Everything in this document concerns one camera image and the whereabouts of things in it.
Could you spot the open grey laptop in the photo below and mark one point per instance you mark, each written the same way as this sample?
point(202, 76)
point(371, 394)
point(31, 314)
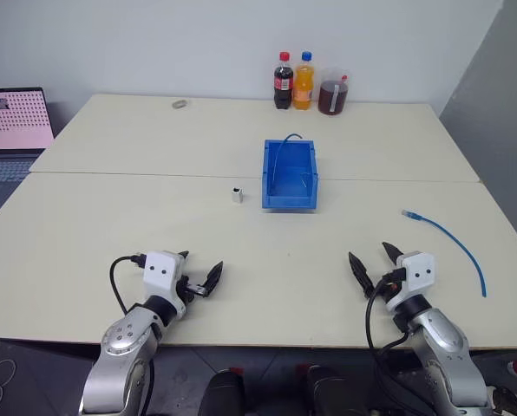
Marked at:
point(11, 125)

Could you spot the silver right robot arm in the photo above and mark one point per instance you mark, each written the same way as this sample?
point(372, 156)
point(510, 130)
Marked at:
point(445, 346)

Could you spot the small white adapter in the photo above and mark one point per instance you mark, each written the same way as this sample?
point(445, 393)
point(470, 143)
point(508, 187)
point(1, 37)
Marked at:
point(237, 196)

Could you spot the dark rounded shape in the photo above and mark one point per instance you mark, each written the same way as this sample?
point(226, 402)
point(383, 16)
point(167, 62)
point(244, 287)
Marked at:
point(222, 394)
point(332, 392)

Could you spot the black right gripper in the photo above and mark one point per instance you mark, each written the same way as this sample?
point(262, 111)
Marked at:
point(388, 284)

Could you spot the blue plastic bin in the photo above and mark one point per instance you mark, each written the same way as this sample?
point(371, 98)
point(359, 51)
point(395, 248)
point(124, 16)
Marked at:
point(289, 182)

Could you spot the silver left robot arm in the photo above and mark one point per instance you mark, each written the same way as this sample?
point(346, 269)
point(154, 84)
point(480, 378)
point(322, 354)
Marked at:
point(124, 346)

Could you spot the cola bottle red cap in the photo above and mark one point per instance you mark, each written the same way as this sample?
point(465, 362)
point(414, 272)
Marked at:
point(283, 84)

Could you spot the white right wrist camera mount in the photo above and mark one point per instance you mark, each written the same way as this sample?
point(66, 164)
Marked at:
point(419, 273)

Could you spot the small grey tape roll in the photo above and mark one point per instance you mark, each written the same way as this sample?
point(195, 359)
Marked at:
point(180, 104)

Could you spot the jar of dark red liquid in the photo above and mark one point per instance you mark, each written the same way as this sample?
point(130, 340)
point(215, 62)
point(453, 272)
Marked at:
point(333, 97)

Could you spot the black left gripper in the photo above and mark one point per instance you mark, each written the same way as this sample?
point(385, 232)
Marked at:
point(188, 289)

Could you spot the orange soda bottle blue cap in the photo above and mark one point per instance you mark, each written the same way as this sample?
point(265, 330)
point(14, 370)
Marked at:
point(303, 86)

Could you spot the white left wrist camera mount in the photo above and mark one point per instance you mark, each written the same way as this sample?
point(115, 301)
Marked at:
point(159, 277)

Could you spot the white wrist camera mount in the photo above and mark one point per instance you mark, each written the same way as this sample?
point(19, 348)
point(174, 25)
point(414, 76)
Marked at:
point(159, 277)
point(419, 273)

